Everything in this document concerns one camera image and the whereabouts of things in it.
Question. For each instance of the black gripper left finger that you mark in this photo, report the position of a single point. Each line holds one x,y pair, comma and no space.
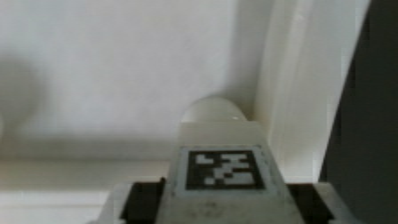
132,202

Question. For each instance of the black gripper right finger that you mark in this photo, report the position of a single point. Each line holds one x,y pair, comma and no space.
322,207

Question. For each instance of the white table leg with tag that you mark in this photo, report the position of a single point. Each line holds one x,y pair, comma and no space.
224,187

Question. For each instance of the white square tabletop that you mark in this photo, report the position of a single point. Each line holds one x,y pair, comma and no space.
109,63

